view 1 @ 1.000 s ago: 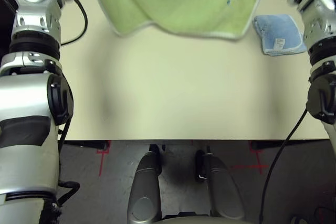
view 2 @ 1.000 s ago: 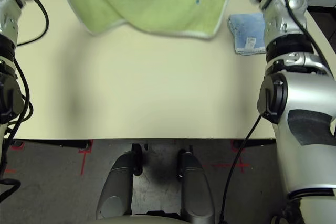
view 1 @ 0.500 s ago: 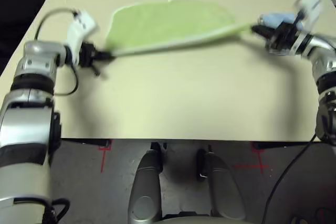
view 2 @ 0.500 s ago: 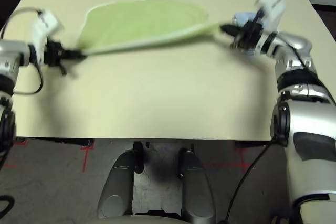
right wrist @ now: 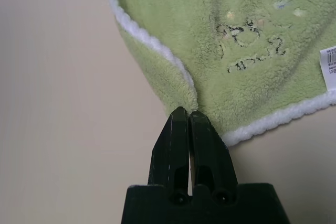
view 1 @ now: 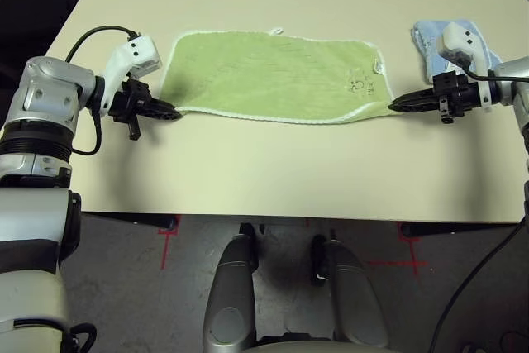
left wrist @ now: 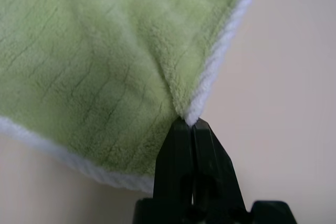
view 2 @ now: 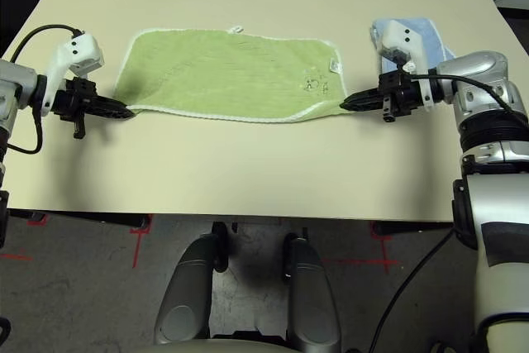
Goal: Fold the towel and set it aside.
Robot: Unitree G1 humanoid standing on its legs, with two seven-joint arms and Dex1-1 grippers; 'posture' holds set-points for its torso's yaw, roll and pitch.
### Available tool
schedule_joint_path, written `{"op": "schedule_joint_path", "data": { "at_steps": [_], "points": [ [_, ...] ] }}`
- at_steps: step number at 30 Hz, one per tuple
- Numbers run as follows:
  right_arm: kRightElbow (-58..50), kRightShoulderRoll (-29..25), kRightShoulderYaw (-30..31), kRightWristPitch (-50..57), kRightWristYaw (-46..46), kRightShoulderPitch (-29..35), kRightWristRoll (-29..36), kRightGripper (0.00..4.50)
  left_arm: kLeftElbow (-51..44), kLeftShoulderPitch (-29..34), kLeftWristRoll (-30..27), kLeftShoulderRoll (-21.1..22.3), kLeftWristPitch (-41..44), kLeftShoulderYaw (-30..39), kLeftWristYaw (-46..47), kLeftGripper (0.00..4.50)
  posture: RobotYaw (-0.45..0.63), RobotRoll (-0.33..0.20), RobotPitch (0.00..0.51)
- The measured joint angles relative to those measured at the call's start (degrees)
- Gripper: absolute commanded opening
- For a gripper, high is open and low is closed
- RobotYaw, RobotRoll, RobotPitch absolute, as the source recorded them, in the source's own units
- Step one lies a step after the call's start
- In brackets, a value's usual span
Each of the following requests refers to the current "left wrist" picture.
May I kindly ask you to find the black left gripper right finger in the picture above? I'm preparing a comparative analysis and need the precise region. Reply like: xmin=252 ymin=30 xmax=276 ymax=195
xmin=193 ymin=119 xmax=247 ymax=209

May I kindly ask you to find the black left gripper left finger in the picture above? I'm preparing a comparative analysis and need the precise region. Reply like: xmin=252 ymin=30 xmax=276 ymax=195
xmin=153 ymin=118 xmax=195 ymax=201

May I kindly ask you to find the green towel with white trim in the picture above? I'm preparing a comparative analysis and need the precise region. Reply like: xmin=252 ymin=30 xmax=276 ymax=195
xmin=0 ymin=0 xmax=266 ymax=193

